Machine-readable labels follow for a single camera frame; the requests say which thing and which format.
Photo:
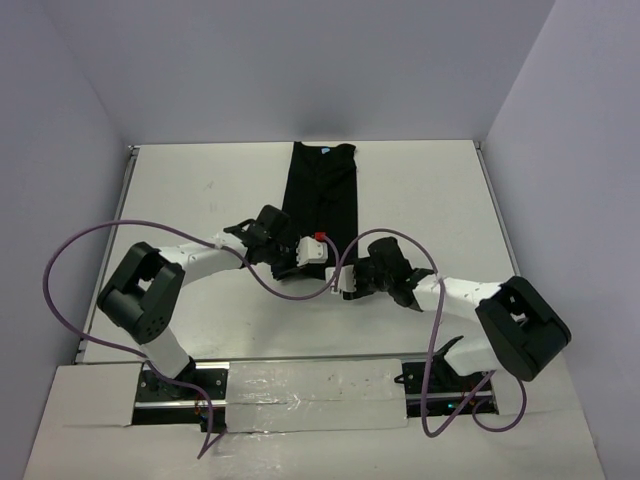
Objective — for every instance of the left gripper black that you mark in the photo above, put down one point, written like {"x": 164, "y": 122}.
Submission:
{"x": 292, "y": 243}

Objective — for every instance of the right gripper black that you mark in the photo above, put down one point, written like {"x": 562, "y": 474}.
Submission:
{"x": 360, "y": 264}

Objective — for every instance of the black t shirt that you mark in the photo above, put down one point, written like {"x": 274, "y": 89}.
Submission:
{"x": 321, "y": 192}

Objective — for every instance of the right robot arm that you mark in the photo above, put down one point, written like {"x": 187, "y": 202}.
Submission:
{"x": 522, "y": 333}

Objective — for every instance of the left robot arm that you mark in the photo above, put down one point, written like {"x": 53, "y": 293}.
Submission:
{"x": 141, "y": 295}

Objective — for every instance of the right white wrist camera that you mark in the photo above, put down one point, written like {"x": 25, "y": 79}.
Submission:
{"x": 344, "y": 283}

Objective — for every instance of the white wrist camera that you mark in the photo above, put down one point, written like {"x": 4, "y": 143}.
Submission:
{"x": 312, "y": 250}
{"x": 344, "y": 283}

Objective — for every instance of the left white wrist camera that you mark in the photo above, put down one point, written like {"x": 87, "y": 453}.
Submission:
{"x": 312, "y": 250}

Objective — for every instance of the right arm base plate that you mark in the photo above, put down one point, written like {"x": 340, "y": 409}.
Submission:
{"x": 445, "y": 392}

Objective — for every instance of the aluminium table rail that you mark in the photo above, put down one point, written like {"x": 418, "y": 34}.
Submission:
{"x": 129, "y": 170}

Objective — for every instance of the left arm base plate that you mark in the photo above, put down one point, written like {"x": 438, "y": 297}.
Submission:
{"x": 159, "y": 403}

